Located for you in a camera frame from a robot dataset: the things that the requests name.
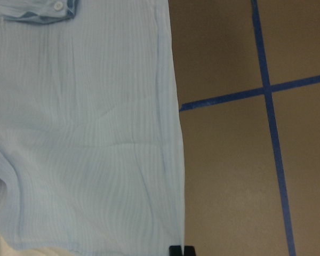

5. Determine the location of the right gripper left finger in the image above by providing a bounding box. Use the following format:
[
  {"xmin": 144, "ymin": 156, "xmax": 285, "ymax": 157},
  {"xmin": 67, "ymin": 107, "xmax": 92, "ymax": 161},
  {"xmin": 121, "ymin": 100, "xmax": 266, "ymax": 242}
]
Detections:
[{"xmin": 169, "ymin": 245, "xmax": 182, "ymax": 256}]

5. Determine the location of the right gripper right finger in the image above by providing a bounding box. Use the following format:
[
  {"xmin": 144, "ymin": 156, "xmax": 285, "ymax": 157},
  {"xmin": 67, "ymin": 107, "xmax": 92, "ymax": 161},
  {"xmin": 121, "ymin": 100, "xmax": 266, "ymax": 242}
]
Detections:
[{"xmin": 183, "ymin": 246, "xmax": 196, "ymax": 256}]

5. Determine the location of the light blue button-up shirt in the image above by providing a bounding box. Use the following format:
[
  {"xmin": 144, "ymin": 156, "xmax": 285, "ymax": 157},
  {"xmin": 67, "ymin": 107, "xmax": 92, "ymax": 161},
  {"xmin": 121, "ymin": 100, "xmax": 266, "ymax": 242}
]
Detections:
[{"xmin": 0, "ymin": 1, "xmax": 185, "ymax": 255}]

